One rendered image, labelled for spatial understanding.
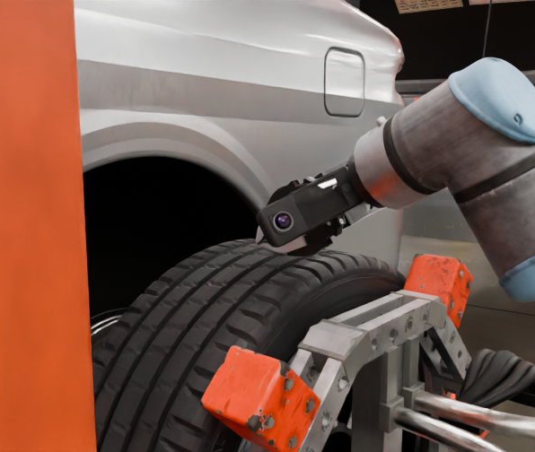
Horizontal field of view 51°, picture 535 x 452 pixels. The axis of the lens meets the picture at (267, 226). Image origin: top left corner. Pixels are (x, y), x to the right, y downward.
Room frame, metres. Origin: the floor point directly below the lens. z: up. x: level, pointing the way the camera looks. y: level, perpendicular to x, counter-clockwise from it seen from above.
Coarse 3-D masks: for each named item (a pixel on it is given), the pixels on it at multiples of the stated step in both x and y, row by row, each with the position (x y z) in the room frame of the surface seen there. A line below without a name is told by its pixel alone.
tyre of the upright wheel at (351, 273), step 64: (192, 256) 0.82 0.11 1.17; (256, 256) 0.78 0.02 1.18; (320, 256) 0.76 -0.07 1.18; (128, 320) 0.72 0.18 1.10; (192, 320) 0.67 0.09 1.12; (256, 320) 0.63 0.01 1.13; (320, 320) 0.70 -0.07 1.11; (128, 384) 0.64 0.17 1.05; (192, 384) 0.59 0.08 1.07; (128, 448) 0.58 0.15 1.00; (192, 448) 0.54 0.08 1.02
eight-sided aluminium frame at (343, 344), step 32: (352, 320) 0.68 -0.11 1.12; (384, 320) 0.66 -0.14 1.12; (416, 320) 0.72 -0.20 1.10; (448, 320) 0.80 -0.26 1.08; (320, 352) 0.61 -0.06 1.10; (352, 352) 0.60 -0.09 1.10; (448, 352) 0.80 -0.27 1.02; (320, 384) 0.58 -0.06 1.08; (448, 384) 0.88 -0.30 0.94; (320, 416) 0.56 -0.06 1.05; (256, 448) 0.56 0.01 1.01; (320, 448) 0.56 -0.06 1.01
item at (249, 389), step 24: (240, 360) 0.54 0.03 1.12; (264, 360) 0.53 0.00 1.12; (216, 384) 0.53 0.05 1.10; (240, 384) 0.52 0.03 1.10; (264, 384) 0.51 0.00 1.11; (288, 384) 0.51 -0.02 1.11; (216, 408) 0.51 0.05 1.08; (240, 408) 0.50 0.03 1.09; (264, 408) 0.49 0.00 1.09; (288, 408) 0.52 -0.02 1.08; (312, 408) 0.54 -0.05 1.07; (240, 432) 0.54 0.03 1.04; (264, 432) 0.49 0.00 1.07; (288, 432) 0.52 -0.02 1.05
